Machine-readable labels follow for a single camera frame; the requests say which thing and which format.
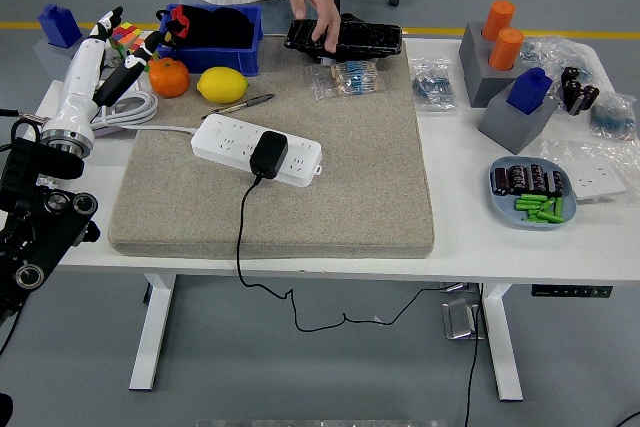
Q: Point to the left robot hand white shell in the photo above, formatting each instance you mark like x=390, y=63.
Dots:
x=80, y=92

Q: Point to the black glossy plastic tray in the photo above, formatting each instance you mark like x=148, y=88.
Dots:
x=365, y=39

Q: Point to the white power strip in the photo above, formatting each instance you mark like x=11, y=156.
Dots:
x=225, y=137

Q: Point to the black plug adapter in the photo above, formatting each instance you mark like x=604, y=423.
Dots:
x=269, y=154

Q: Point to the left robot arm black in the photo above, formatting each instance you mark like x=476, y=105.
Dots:
x=35, y=237

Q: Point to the white card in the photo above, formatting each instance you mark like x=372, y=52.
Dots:
x=135, y=89

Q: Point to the blue bottle-shaped block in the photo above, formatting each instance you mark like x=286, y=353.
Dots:
x=60, y=27
x=530, y=92

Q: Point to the orange mandarin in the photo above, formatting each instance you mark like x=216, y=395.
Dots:
x=169, y=78

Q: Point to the blue plastic bin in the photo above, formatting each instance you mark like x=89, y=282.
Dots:
x=220, y=59

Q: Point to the black silver pen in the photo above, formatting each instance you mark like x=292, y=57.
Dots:
x=250, y=101

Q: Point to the yellow lemon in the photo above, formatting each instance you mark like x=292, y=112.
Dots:
x=222, y=84

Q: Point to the clear bag of blue parts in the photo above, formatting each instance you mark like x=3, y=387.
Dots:
x=432, y=87

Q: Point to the large grey holder block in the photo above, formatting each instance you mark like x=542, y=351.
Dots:
x=480, y=72

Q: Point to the orange cylinder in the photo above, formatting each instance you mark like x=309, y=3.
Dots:
x=500, y=19
x=506, y=49

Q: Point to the grey-brown mat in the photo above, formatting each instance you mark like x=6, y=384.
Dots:
x=325, y=197

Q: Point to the crumpled clear plastic bag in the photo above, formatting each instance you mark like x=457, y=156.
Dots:
x=550, y=52

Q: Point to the white table leg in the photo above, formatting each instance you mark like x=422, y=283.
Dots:
x=502, y=347
x=150, y=347

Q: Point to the black capacitor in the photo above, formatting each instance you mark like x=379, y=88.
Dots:
x=500, y=181
x=555, y=182
x=519, y=178
x=537, y=177

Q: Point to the clear bag of black capacitors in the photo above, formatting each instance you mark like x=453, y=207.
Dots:
x=575, y=92

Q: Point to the blue-grey plate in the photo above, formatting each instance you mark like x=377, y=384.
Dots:
x=500, y=207

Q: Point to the clear bag around socket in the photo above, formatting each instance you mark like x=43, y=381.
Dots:
x=555, y=149

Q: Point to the green battery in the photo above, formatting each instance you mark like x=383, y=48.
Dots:
x=546, y=204
x=527, y=205
x=537, y=220
x=532, y=197
x=558, y=208
x=546, y=215

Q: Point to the clear bag of blue resistors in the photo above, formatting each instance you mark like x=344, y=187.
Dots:
x=612, y=117

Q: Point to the silver metal pedal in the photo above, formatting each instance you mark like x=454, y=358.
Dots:
x=457, y=319

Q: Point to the black table control panel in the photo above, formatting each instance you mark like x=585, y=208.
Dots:
x=570, y=291

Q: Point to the white wall socket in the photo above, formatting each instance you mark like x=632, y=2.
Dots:
x=597, y=179

